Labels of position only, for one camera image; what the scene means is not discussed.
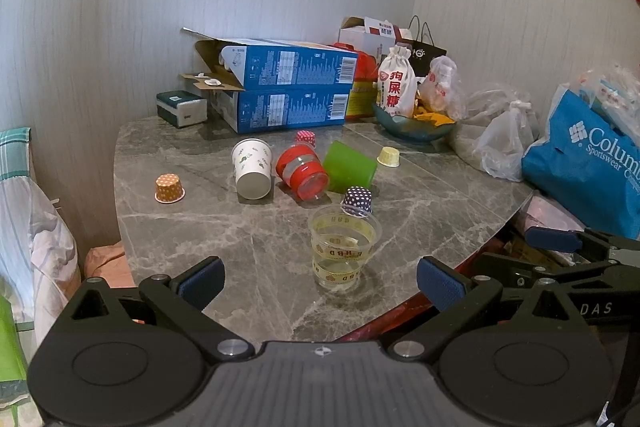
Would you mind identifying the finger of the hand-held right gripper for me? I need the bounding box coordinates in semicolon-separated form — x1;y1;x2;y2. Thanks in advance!
467;251;640;297
525;226;640;267

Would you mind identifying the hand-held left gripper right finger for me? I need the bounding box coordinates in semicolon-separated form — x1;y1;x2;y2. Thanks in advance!
382;256;588;363

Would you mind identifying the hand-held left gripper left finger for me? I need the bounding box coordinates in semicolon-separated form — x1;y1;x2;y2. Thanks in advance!
62;256;255;364

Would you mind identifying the clear plastic cup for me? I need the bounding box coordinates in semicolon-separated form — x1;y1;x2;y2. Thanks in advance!
307;204;382;292

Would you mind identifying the white paper cup green print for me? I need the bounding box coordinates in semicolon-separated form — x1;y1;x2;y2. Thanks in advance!
231;138;275;200

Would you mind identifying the red plastic cup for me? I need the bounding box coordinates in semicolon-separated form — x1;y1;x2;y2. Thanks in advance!
276;143;331;202

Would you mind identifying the green plastic cup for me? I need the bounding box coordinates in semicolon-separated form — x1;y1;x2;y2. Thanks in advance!
322;140;377;188

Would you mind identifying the pink plastic bag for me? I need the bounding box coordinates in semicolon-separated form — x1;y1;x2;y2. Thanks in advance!
510;197;587;253

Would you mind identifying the blue shopping bag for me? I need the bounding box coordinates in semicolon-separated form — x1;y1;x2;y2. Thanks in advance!
521;89;640;241

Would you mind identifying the pink cushion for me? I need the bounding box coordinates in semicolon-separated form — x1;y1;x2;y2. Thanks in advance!
83;241;134;289

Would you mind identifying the orange dotted cupcake liner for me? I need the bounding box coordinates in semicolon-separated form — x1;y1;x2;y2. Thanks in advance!
154;173;186;204

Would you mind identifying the white tied plastic bag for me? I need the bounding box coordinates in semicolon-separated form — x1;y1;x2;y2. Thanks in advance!
479;101;542;182

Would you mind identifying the navy dotted cupcake liner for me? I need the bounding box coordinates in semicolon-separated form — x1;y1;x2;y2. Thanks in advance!
341;186;374;218

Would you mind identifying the clear plastic bag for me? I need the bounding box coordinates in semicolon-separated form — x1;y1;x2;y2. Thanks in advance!
450;89;533;160

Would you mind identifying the yellow cupcake liner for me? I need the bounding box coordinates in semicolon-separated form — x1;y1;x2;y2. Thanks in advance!
376;146;402;168

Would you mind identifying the white plastic packaging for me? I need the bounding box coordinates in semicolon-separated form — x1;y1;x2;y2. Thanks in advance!
550;64;640;134

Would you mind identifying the teal bowl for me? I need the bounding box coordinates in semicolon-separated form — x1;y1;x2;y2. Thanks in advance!
372;102;458;142

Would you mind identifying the yellow snack packet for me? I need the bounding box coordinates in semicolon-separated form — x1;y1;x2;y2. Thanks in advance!
416;104;457;128

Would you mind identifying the green white tissue box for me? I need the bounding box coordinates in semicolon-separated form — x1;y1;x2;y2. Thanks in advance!
156;90;208;128

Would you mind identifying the clear snack bag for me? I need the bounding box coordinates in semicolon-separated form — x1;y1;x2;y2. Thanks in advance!
417;55;467;120

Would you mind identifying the green bag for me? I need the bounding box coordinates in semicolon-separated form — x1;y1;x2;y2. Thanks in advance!
0;296;31;408

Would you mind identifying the red gift box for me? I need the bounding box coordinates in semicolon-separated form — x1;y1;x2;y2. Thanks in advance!
332;42;382;116

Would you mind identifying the black paper bag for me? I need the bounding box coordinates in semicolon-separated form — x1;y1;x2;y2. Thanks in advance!
395;16;448;78

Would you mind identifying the teal plaid cloth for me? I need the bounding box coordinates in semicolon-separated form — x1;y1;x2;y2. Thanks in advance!
0;127;32;182

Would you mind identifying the open blue cardboard box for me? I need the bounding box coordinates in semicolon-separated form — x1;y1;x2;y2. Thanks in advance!
181;27;360;92

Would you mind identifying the white red carton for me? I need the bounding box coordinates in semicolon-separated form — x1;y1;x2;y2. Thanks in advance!
339;16;402;55

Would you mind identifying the white drawstring bag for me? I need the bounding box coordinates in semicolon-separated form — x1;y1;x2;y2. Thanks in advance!
376;45;419;118

